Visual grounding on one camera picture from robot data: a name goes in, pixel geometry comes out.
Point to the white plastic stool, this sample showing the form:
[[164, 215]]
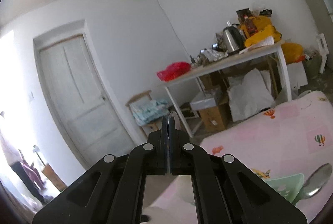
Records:
[[322, 44]]

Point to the pink balloon-print tablecloth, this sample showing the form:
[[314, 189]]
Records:
[[260, 135]]

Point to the olive green bag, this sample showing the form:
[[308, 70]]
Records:
[[312, 65]]

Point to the white panel door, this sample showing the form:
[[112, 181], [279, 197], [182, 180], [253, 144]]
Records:
[[78, 96]]

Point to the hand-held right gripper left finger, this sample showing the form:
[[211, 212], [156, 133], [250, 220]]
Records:
[[161, 151]]

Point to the wooden chair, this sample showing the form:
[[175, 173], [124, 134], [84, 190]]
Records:
[[138, 97]]

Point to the green star-cutout utensil holder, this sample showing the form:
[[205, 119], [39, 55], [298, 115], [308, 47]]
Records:
[[283, 185]]

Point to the metal spoon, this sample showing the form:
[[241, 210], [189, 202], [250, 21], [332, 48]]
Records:
[[316, 179]]

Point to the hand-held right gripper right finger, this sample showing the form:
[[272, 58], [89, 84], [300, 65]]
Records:
[[179, 153]]

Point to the brown cardboard box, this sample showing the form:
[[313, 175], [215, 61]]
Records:
[[214, 117]]

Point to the red plastic bag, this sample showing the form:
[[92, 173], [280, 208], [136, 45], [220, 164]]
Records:
[[174, 70]]

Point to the yellow plastic bag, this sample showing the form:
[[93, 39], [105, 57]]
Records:
[[265, 28]]

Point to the white side table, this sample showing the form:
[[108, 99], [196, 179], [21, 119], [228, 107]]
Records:
[[234, 60]]

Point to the blue patterned cloth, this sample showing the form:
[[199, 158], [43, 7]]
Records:
[[148, 112]]

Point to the white pillow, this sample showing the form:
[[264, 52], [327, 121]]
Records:
[[249, 78], [249, 104]]

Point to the plastic-wrapped box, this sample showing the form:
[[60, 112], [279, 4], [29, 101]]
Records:
[[205, 101]]

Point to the steel electric kettle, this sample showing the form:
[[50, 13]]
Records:
[[232, 40]]

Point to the orange plastic bag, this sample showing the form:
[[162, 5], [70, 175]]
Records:
[[292, 52]]

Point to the white carton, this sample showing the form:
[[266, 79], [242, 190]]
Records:
[[296, 75]]

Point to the crumpled silver foil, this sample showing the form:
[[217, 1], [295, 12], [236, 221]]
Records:
[[213, 56]]

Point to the amber bottle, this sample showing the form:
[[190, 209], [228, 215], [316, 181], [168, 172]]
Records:
[[251, 24]]

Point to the small cardboard box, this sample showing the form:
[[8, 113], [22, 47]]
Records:
[[53, 178]]

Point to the dark bulky object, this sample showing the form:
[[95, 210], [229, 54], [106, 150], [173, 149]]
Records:
[[26, 182]]

